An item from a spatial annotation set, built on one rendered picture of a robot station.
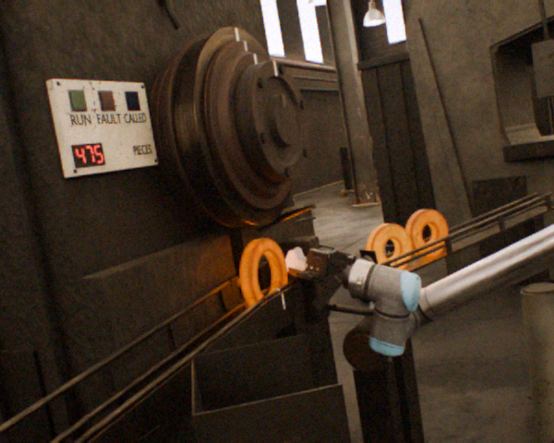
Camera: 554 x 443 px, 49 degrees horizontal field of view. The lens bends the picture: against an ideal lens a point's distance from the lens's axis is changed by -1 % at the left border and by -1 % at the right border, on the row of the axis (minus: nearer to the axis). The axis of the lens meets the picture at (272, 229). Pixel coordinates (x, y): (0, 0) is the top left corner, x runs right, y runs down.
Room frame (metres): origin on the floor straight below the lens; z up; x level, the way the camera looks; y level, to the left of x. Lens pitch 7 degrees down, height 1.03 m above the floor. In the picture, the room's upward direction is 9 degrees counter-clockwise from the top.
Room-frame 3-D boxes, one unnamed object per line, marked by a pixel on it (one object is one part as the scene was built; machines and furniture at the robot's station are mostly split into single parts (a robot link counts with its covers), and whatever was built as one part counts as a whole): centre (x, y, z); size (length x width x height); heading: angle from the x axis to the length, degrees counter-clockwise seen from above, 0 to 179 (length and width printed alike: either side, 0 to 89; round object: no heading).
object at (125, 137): (1.24, 0.29, 1.15); 0.26 x 0.02 x 0.18; 152
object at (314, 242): (1.70, -0.06, 0.68); 0.11 x 0.08 x 0.24; 62
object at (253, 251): (1.49, 0.04, 0.75); 0.18 x 0.03 x 0.18; 151
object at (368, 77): (5.54, -1.48, 0.88); 1.71 x 0.92 x 1.76; 152
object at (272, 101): (1.44, -0.05, 1.11); 0.28 x 0.06 x 0.28; 152
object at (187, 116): (1.49, 0.04, 1.11); 0.47 x 0.06 x 0.47; 152
